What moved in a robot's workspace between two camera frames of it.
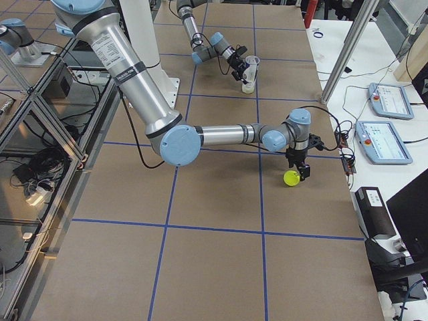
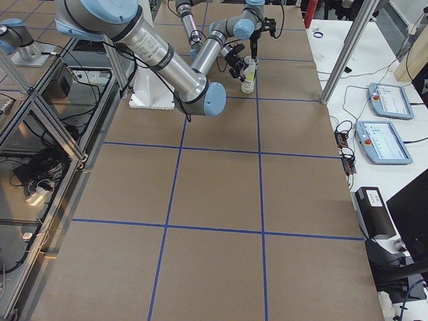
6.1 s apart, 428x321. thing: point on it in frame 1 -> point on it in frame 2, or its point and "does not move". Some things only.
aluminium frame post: (353, 39) does not move
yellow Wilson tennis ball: (248, 88) does not move
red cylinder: (312, 5) does not move
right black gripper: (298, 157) -> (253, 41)
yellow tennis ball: (291, 178) -> (250, 75)
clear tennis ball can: (249, 73) does not move
